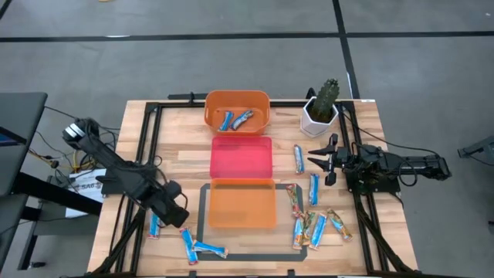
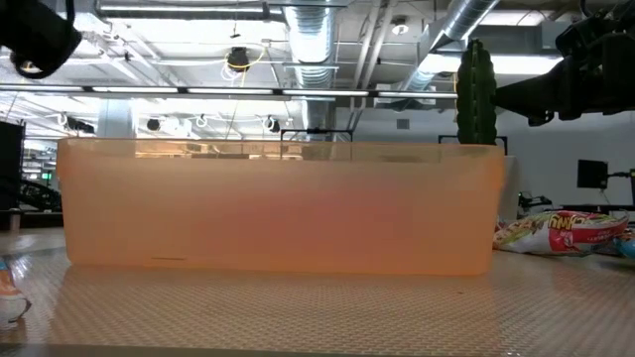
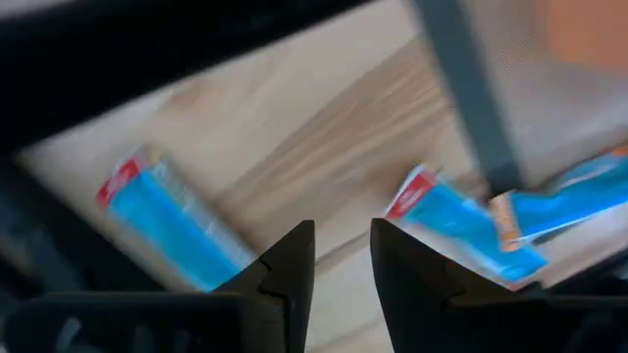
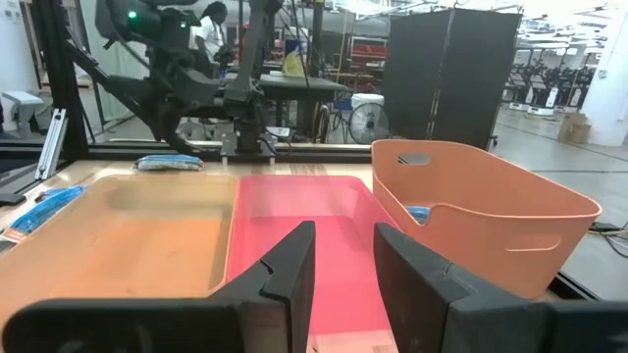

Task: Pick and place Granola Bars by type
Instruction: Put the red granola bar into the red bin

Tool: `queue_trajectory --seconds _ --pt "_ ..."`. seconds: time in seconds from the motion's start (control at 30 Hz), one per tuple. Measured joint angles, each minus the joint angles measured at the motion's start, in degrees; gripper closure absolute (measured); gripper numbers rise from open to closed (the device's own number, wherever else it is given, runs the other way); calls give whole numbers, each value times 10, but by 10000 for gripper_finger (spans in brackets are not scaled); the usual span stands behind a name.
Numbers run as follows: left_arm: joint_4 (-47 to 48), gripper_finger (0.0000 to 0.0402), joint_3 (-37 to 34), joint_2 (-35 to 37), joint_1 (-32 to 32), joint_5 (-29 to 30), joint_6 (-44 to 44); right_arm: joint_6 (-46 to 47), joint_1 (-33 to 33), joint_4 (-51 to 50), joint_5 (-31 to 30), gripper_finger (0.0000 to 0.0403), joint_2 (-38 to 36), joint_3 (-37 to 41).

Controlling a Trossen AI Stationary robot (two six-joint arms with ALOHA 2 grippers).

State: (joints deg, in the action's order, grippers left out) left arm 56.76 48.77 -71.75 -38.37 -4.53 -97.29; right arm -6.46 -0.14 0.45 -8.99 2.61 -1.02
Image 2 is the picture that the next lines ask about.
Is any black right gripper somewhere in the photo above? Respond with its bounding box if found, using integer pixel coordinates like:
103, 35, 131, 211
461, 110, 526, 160
494, 29, 635, 126

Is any red green granola bar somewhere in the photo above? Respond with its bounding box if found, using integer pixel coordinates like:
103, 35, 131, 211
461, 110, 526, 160
492, 209, 630, 257

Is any blue orange granola bar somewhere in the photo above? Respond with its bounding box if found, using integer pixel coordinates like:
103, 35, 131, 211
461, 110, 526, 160
613, 232, 635, 260
0, 256, 32, 331

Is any green cactus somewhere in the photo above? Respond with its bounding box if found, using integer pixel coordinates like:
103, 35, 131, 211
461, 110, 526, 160
454, 38, 498, 146

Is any black monitor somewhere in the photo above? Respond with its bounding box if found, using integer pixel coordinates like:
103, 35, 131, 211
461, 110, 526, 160
576, 159, 610, 190

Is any orange translucent plastic tray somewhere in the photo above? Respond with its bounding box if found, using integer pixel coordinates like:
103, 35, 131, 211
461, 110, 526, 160
56, 137, 507, 278

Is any black hanging ceiling device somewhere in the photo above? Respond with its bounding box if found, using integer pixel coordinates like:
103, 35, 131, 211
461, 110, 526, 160
225, 46, 252, 73

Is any clear mat with black border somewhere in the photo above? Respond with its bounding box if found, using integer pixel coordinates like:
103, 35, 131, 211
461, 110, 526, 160
0, 245, 635, 357

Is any long ceiling light strip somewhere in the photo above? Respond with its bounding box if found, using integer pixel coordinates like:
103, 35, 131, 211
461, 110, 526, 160
0, 83, 458, 103

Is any black cabinet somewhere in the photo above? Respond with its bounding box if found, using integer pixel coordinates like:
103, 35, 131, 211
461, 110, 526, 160
0, 120, 27, 212

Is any black background rig frame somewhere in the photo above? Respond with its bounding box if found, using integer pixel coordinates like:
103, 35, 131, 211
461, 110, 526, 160
438, 134, 509, 156
280, 128, 354, 161

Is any silver smooth air duct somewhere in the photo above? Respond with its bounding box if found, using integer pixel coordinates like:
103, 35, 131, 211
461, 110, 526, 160
396, 0, 500, 93

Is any silver corrugated air duct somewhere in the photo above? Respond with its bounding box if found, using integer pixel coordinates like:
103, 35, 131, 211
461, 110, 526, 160
282, 0, 341, 143

